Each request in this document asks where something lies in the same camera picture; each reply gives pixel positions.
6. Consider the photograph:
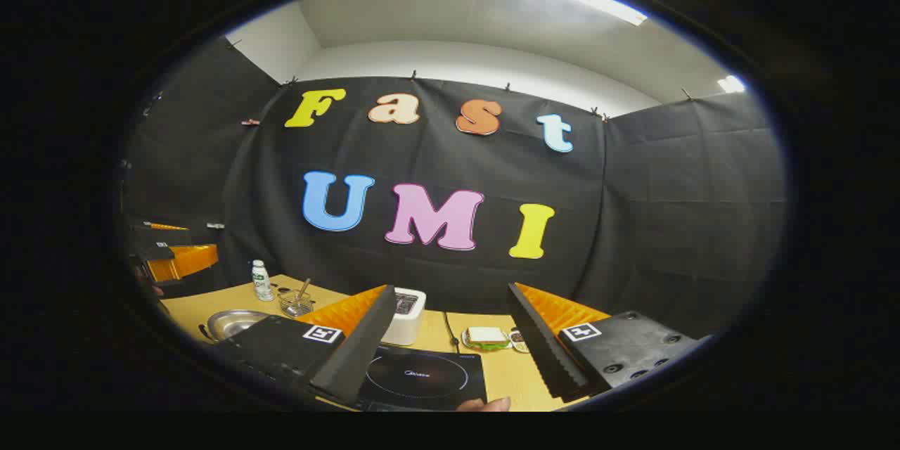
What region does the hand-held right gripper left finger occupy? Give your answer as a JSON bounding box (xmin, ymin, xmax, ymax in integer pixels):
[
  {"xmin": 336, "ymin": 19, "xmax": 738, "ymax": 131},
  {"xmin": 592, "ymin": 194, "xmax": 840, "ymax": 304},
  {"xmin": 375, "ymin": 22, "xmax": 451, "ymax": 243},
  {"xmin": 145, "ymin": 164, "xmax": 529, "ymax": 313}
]
[{"xmin": 211, "ymin": 285, "xmax": 398, "ymax": 409}]

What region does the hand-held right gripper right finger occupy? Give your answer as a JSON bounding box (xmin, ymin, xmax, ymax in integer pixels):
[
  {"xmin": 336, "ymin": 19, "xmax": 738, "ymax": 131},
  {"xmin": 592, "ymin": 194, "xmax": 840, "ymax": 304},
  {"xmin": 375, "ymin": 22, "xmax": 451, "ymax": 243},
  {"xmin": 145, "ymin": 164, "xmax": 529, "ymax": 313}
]
[{"xmin": 506, "ymin": 283, "xmax": 711, "ymax": 403}]

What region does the black induction cooktop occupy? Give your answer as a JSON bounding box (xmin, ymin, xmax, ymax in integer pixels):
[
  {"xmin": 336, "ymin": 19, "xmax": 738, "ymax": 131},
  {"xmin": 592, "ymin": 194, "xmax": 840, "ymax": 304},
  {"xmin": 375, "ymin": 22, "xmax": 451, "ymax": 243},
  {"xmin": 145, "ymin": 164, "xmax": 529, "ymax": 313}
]
[{"xmin": 355, "ymin": 345, "xmax": 488, "ymax": 412}]

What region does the steel pot with black handle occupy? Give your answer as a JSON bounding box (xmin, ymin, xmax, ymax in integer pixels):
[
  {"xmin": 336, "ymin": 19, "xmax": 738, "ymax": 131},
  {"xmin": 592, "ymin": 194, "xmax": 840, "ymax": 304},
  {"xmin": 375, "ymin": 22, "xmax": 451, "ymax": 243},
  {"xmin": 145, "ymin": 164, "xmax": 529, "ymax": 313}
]
[{"xmin": 199, "ymin": 309, "xmax": 271, "ymax": 344}]

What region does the sandwich with green lettuce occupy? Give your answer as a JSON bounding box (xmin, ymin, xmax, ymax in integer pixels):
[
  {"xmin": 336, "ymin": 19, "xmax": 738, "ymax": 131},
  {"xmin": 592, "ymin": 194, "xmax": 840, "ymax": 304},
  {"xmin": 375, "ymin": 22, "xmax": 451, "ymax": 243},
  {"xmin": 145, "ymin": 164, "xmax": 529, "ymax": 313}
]
[{"xmin": 462, "ymin": 326, "xmax": 512, "ymax": 351}]

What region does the white toaster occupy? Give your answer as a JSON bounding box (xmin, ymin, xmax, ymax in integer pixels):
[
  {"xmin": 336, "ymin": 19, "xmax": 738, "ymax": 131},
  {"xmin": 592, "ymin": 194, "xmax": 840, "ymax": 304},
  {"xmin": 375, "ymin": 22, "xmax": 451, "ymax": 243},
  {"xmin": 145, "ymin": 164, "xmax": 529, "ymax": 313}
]
[{"xmin": 380, "ymin": 288, "xmax": 427, "ymax": 347}]

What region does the white drink bottle green label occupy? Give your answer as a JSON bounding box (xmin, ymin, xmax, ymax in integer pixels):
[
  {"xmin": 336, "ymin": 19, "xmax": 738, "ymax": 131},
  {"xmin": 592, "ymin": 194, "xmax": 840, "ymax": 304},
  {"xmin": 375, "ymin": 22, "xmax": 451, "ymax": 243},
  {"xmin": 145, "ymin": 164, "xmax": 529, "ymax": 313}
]
[{"xmin": 252, "ymin": 259, "xmax": 274, "ymax": 302}]

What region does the wire mesh basket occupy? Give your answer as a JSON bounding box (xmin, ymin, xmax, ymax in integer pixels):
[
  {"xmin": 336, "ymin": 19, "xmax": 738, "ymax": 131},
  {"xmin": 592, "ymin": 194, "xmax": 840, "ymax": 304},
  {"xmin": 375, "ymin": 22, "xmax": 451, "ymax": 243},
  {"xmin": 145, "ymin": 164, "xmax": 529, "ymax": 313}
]
[{"xmin": 279, "ymin": 290, "xmax": 315, "ymax": 317}]

